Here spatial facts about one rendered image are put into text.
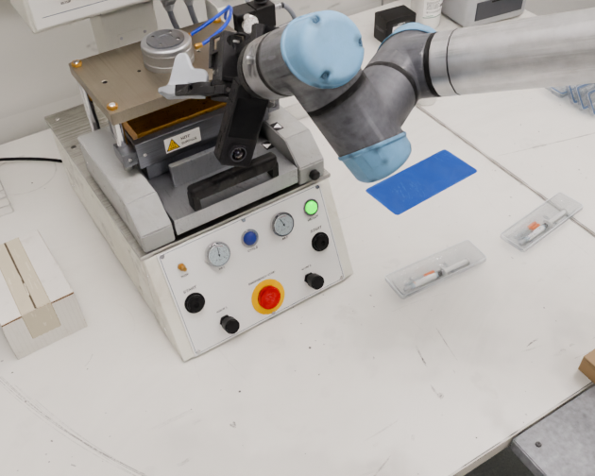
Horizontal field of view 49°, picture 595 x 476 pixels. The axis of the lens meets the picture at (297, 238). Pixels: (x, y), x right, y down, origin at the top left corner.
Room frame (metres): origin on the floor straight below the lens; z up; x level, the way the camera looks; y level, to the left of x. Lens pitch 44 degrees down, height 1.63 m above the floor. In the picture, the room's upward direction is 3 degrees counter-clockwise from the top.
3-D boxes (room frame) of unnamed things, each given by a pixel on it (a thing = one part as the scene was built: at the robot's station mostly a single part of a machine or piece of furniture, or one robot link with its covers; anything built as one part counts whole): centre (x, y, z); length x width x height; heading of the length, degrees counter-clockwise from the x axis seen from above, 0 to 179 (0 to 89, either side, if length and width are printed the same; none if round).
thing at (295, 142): (0.95, 0.03, 0.97); 0.26 x 0.05 x 0.07; 31
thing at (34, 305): (0.75, 0.46, 0.80); 0.19 x 0.13 x 0.09; 29
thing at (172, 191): (0.91, 0.17, 0.97); 0.30 x 0.22 x 0.08; 31
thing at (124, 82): (0.98, 0.19, 1.08); 0.31 x 0.24 x 0.13; 121
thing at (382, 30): (1.60, -0.27, 0.83); 0.09 x 0.06 x 0.07; 115
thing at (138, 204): (0.82, 0.27, 0.97); 0.25 x 0.05 x 0.07; 31
